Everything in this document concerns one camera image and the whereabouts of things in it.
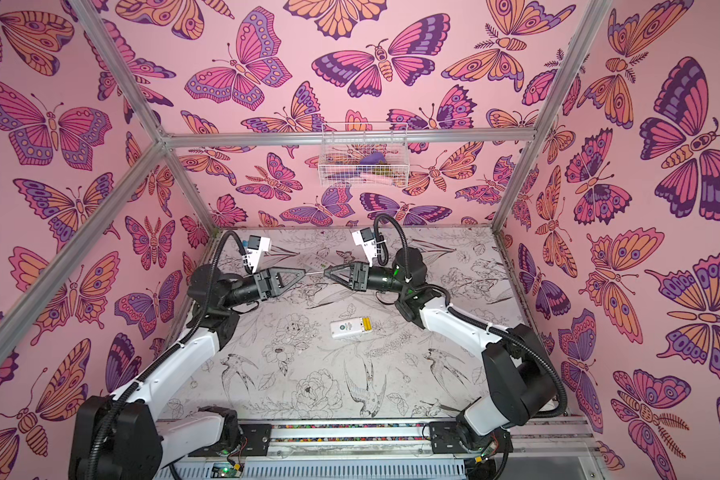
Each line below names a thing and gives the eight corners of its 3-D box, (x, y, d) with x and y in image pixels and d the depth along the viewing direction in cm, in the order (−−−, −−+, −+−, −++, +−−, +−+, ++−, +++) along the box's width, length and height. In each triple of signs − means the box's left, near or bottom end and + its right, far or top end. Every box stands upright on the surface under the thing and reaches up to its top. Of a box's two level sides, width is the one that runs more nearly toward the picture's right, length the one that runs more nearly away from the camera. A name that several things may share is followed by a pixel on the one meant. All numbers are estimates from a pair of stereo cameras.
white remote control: (331, 338, 93) (330, 335, 92) (330, 324, 96) (329, 321, 95) (371, 332, 94) (371, 329, 93) (369, 318, 97) (369, 315, 96)
